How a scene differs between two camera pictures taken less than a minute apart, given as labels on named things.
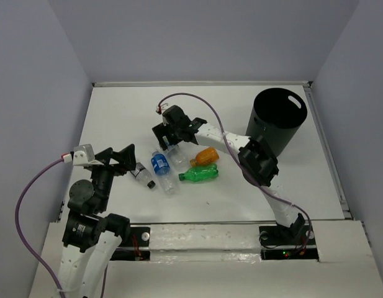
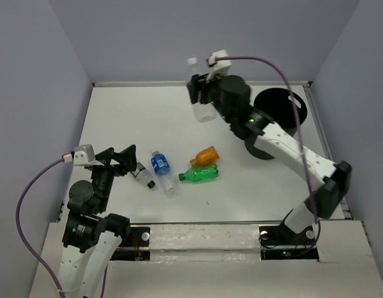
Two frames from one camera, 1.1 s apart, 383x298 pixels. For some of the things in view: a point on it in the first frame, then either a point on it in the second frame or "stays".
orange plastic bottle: [208, 156] stays
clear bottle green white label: [178, 157] → [203, 112]
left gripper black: [126, 156] stays
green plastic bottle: [200, 172] stays
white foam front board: [204, 243] stays
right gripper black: [161, 130] → [193, 86]
